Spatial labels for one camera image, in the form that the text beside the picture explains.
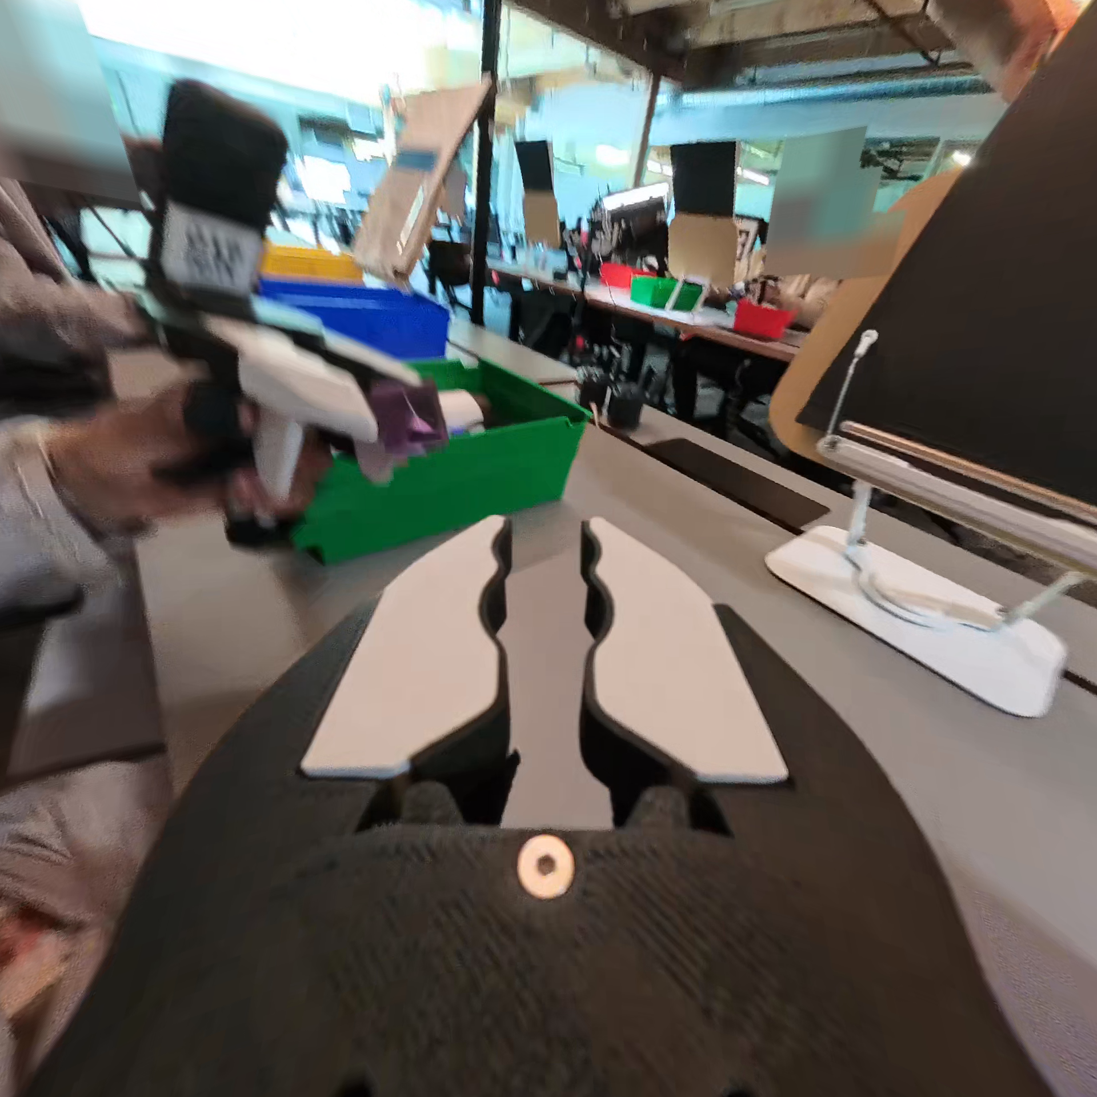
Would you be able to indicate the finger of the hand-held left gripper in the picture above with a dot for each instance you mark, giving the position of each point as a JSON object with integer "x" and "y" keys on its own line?
{"x": 308, "y": 399}
{"x": 377, "y": 365}

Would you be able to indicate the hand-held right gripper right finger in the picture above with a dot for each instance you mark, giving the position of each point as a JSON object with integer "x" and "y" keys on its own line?
{"x": 677, "y": 678}

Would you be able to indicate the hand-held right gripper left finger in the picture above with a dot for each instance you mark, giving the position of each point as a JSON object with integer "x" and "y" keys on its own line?
{"x": 411, "y": 669}

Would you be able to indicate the purple transparent cube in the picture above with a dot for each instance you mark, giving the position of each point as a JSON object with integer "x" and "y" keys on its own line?
{"x": 411, "y": 425}

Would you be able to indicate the large green plastic bin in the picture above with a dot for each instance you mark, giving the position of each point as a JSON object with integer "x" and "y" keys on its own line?
{"x": 480, "y": 481}

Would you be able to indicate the person's left forearm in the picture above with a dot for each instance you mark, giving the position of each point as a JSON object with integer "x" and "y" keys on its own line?
{"x": 51, "y": 343}

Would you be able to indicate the grey desk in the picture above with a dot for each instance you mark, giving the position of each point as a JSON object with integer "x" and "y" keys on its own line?
{"x": 857, "y": 772}

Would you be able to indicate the person's left hand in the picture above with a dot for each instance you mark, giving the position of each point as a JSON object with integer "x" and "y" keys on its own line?
{"x": 128, "y": 463}

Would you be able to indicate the blue plastic bin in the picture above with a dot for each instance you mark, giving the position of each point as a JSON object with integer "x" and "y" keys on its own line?
{"x": 368, "y": 314}

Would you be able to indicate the yellow plastic bin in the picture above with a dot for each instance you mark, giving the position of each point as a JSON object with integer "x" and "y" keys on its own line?
{"x": 308, "y": 261}

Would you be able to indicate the tilted cardboard panel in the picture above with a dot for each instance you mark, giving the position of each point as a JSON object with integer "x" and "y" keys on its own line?
{"x": 424, "y": 181}

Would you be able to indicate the black and cardboard background panel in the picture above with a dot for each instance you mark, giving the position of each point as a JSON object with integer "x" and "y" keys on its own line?
{"x": 702, "y": 214}
{"x": 539, "y": 194}

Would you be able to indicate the black pen cup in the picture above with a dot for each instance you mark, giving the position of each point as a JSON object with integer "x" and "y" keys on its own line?
{"x": 624, "y": 405}

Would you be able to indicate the black metal pole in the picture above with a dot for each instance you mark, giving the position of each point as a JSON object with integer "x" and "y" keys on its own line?
{"x": 484, "y": 128}

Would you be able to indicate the small red bin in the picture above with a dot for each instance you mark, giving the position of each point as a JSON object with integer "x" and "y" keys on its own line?
{"x": 626, "y": 274}
{"x": 762, "y": 319}

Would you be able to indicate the small green bin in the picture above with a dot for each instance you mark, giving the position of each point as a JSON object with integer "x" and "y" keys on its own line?
{"x": 659, "y": 292}

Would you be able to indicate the silver lamp bar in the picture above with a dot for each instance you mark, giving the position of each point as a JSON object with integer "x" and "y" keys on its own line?
{"x": 959, "y": 489}

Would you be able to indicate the person's light clothing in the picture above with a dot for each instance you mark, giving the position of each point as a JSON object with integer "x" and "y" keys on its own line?
{"x": 67, "y": 858}

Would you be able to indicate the black board with cardboard backing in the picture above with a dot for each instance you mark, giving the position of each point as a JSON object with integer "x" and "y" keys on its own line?
{"x": 984, "y": 301}

